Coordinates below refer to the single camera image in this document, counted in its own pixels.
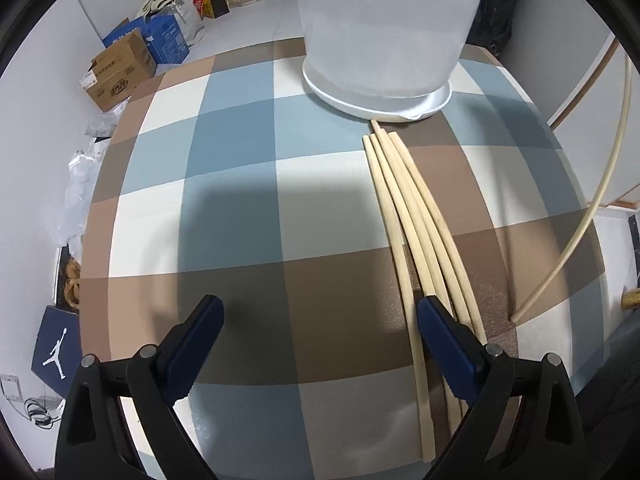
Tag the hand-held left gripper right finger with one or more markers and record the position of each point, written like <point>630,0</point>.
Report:
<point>445,345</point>

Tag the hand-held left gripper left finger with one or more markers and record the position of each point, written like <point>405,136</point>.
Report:
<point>195,345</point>

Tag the bundle of wooden chopsticks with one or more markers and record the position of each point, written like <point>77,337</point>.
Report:
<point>401,185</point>

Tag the white plastic utensil holder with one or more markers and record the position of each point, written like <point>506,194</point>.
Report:
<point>380,45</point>

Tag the bag of brown snacks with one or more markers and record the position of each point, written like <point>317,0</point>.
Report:
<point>72,285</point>

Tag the navy box white figure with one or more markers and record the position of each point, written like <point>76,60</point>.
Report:
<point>55,345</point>

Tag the checked tablecloth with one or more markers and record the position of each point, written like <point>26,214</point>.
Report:
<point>240,210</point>

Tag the dark grey cloth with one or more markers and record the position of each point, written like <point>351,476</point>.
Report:
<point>610,420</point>

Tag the clear plastic bags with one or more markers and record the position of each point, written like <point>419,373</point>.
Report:
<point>80,195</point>

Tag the white board wooden trim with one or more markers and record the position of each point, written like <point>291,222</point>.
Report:
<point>600,150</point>

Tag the brown cardboard box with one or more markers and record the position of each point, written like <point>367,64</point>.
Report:
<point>117,72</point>

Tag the blue cardboard box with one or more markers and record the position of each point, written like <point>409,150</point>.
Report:
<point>167,35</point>

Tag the white bag with cloth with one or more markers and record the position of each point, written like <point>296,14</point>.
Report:
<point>185,15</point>

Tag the black backpack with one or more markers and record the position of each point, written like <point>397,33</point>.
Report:
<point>497,5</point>

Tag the white wall socket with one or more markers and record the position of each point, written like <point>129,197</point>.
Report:
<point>11,387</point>

